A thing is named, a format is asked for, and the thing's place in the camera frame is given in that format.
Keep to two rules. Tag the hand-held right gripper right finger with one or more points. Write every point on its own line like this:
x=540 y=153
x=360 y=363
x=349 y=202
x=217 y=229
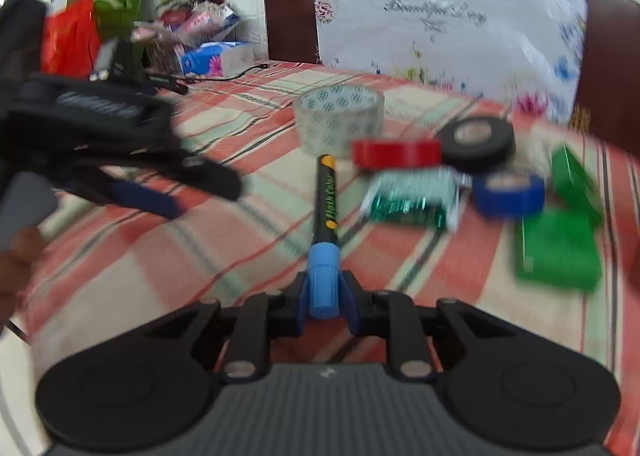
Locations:
x=351 y=307

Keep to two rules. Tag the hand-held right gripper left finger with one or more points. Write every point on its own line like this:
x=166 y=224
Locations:
x=299 y=307

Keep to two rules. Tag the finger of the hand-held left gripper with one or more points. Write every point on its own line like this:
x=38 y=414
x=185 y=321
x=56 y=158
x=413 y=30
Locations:
x=212 y=178
x=145 y=198

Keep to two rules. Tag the black marker with blue cap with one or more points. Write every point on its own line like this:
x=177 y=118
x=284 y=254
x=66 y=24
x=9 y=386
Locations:
x=325 y=206

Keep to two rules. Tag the clear packing tape roll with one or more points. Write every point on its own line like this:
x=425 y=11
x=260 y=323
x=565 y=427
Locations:
x=335 y=120

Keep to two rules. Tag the person's left hand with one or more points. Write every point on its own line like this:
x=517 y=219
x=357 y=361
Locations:
x=17 y=266

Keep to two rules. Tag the plaid blanket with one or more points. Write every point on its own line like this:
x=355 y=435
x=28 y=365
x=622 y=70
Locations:
x=150 y=276

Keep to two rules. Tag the red plastic bag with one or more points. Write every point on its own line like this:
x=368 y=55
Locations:
x=70 y=40

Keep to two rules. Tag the blue tissue pack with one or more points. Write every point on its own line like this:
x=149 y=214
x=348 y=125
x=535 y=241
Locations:
x=217 y=59

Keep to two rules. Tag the green foil packet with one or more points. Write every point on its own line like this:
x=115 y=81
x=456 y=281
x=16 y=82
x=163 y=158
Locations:
x=415 y=201

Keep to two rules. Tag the green bag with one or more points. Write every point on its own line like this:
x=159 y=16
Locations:
x=122 y=0

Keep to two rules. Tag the basket of packets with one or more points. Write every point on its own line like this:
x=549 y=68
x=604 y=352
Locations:
x=190 y=23

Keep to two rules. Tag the red tape roll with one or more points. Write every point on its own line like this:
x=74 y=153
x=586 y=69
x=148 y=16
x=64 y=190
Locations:
x=397 y=154

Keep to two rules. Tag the brown wooden headboard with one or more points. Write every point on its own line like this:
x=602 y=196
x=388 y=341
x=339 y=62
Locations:
x=290 y=10

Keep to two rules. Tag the blue tape roll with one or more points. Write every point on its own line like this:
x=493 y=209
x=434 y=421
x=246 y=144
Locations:
x=510 y=196

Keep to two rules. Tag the black tape roll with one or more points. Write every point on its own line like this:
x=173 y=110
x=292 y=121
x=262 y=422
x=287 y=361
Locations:
x=475 y=143

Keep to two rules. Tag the small green box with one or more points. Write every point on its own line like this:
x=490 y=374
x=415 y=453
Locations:
x=575 y=180

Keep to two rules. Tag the floral pillow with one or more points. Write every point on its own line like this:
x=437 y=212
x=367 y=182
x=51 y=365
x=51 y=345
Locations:
x=450 y=25

